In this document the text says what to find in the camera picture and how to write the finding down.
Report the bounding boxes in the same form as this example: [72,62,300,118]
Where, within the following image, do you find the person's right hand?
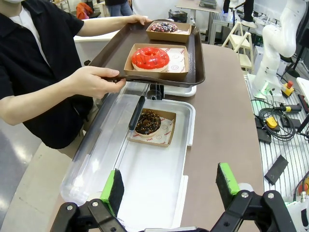
[70,66,126,99]

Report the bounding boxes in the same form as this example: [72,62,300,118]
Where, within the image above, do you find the white wooden step stool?
[221,21,254,73]

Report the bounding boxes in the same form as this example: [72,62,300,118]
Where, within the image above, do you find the person's torso in black shirt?
[0,0,94,150]

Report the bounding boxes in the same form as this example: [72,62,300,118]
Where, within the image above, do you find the cardboard box of purple donut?
[145,20,192,44]

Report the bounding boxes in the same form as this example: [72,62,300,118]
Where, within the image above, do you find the chocolate nut donut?
[134,108,162,137]

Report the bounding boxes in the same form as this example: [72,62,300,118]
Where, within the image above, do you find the white display tray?
[163,84,197,98]
[60,100,196,232]

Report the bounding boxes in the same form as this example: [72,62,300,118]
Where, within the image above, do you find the person's left hand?
[126,14,153,25]

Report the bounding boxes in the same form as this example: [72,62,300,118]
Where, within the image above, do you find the black rectangular block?
[264,154,289,186]

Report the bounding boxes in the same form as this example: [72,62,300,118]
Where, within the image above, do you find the black lid handle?
[128,95,146,131]

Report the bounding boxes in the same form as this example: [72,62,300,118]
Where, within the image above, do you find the printed paper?
[159,47,187,73]
[129,116,175,145]

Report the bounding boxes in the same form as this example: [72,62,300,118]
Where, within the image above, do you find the purple sprinkled donut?
[150,21,179,33]

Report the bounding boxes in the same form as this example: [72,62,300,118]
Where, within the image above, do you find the printed paper under chocolate donut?
[129,116,175,145]

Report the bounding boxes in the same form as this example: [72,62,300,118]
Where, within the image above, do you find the dark brown serving tray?
[88,18,206,88]

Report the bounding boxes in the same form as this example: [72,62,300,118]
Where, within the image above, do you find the person's right forearm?
[0,72,76,127]

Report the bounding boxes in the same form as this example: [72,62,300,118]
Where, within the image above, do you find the red glazed donut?
[131,46,170,72]

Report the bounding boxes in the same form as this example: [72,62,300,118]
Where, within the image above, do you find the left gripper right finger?
[210,162,297,232]

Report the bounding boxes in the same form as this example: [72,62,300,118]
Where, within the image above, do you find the black lid hinge knob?
[147,83,166,101]

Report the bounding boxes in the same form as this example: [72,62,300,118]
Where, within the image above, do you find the cardboard box of chocolate donut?
[127,108,177,148]

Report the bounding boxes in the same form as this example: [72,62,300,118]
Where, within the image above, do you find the clear plastic tray lid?
[59,82,151,206]

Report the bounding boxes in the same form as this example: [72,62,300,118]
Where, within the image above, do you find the black yellow handheld controller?
[279,103,303,113]

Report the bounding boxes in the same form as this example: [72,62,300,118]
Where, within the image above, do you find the black coiled cable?
[251,98,298,145]

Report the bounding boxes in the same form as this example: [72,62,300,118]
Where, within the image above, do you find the person's left forearm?
[77,15,131,37]

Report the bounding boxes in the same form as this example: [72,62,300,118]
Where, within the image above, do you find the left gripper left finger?
[50,168,128,232]

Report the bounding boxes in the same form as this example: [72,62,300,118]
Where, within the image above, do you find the cardboard box of red donut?
[124,43,190,82]

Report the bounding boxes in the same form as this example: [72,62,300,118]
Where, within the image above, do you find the yellow red emergency stop box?
[280,81,295,98]

